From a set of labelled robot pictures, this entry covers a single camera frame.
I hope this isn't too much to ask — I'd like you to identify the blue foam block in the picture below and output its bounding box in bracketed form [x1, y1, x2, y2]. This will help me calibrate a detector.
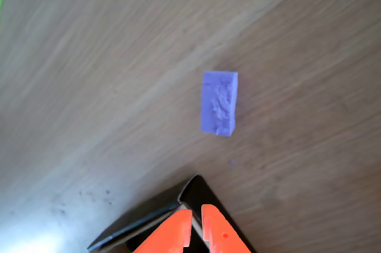
[200, 70, 239, 138]

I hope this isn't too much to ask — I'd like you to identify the black cardboard box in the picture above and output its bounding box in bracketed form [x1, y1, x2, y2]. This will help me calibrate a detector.
[86, 174, 257, 253]

